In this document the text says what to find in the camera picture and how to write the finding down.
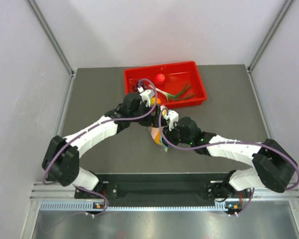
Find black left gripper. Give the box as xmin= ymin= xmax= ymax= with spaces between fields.
xmin=130 ymin=103 xmax=166 ymax=127

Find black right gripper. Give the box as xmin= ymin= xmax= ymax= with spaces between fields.
xmin=160 ymin=120 xmax=194 ymax=148

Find clear zip top bag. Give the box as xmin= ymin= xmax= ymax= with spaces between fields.
xmin=149 ymin=104 xmax=169 ymax=152

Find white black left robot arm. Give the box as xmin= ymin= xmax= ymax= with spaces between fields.
xmin=42 ymin=88 xmax=159 ymax=198

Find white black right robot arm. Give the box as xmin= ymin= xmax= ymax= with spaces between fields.
xmin=162 ymin=117 xmax=298 ymax=197

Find yellow green fake mango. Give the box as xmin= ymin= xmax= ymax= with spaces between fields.
xmin=150 ymin=97 xmax=161 ymax=105

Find dark red fake grapes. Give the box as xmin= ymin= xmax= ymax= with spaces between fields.
xmin=132 ymin=81 xmax=148 ymax=94

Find green fake scallion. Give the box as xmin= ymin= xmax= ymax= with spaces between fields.
xmin=156 ymin=82 xmax=196 ymax=103

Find red fake strawberry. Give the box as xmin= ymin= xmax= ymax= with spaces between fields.
xmin=154 ymin=73 xmax=165 ymax=85

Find red plastic tray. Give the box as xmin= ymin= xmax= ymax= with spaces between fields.
xmin=124 ymin=61 xmax=207 ymax=109

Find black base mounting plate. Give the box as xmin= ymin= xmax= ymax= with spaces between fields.
xmin=75 ymin=181 xmax=238 ymax=200

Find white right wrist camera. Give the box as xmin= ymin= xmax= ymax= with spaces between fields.
xmin=163 ymin=110 xmax=178 ymax=131

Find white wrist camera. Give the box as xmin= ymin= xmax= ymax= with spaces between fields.
xmin=163 ymin=110 xmax=178 ymax=131
xmin=137 ymin=87 xmax=155 ymax=107

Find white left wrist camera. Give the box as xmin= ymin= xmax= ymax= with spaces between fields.
xmin=137 ymin=87 xmax=155 ymax=107

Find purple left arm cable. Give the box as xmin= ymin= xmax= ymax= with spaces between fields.
xmin=42 ymin=78 xmax=158 ymax=217

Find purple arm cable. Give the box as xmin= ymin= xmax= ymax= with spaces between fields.
xmin=158 ymin=106 xmax=299 ymax=217
xmin=42 ymin=78 xmax=158 ymax=217

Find left aluminium frame post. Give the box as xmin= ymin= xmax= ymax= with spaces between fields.
xmin=27 ymin=0 xmax=77 ymax=78

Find aluminium frame post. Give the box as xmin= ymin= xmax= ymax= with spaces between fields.
xmin=27 ymin=0 xmax=77 ymax=78
xmin=247 ymin=0 xmax=295 ymax=74

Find grey slotted cable duct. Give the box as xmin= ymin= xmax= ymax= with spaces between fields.
xmin=39 ymin=201 xmax=241 ymax=212

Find right aluminium frame post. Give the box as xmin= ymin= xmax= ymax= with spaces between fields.
xmin=247 ymin=0 xmax=295 ymax=74

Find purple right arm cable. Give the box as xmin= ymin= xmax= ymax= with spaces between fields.
xmin=158 ymin=106 xmax=299 ymax=217

